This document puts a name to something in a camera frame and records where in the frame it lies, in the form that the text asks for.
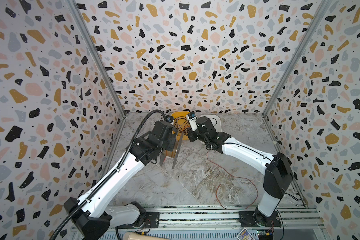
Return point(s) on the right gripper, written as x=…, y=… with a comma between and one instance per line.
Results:
x=193, y=135

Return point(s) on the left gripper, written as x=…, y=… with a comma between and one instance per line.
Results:
x=173, y=140

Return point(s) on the black cable spool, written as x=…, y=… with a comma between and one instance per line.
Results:
x=174, y=154

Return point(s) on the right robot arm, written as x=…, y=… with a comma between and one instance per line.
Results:
x=275, y=168

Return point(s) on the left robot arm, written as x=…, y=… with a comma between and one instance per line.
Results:
x=88, y=212

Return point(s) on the white plastic bin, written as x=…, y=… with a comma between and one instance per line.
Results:
x=216, y=121

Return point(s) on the yellow plastic bin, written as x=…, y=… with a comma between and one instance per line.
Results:
x=181, y=123

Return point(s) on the beige cylinder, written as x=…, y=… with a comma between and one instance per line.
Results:
x=136, y=236

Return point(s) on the colourful sticker card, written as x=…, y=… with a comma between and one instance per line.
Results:
x=245, y=234

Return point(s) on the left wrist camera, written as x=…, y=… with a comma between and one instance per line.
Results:
x=169, y=119

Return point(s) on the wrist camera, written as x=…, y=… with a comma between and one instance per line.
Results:
x=169, y=119
x=191, y=117

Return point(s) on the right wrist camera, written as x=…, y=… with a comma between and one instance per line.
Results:
x=191, y=117

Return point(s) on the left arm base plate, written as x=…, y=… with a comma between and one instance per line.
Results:
x=149, y=220

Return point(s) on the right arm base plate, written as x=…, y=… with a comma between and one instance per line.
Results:
x=256, y=219

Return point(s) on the aluminium mounting rail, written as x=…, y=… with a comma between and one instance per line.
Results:
x=215, y=218

